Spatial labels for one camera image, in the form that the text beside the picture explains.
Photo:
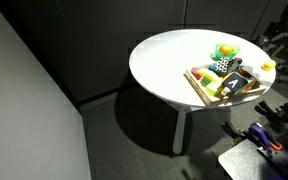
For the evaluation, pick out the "teal blue toy block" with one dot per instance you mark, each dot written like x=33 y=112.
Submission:
x=212 y=66

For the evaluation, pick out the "wooden tray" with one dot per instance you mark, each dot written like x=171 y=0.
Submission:
x=204 y=95

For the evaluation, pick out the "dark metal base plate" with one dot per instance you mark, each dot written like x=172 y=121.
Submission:
x=244 y=163

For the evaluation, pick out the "green plastic bowl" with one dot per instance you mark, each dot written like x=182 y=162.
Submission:
x=215 y=55

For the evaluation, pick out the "small white toy block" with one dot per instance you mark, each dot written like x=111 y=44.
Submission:
x=225 y=91

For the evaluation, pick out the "orange toy fruit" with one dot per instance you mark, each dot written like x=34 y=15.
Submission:
x=226 y=49

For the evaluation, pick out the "yellow toy banana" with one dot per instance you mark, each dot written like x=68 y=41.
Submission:
x=209 y=75

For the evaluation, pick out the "large yellow toy fruit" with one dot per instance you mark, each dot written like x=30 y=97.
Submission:
x=269 y=65

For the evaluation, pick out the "black patterned fabric cube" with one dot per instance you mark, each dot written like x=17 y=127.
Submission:
x=225 y=65

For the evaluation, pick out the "black spring clamp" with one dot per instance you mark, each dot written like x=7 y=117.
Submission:
x=267 y=110
x=232 y=130

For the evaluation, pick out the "white table leg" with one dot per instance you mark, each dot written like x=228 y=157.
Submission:
x=179 y=133

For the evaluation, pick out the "pale green toy block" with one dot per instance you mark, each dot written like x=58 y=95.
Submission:
x=213 y=88

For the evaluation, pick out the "pink toy block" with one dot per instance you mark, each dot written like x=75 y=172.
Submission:
x=194 y=70

